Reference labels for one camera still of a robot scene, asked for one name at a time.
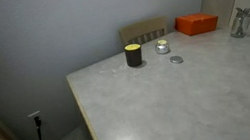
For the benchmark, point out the round silver jar lid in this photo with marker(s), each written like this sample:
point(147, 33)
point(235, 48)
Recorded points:
point(176, 59)

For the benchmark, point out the small silver jar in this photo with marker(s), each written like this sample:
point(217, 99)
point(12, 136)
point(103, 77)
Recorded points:
point(162, 47)

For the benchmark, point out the dark candle with yellow wax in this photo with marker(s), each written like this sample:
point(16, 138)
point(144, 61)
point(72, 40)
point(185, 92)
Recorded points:
point(133, 54)

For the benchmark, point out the wooden chair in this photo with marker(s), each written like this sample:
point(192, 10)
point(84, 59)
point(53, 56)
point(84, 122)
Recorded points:
point(143, 31)

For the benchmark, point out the orange box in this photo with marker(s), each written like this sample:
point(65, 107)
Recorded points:
point(196, 23)

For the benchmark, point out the grey cabinet under microwave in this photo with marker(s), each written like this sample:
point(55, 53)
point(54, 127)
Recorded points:
point(221, 8)

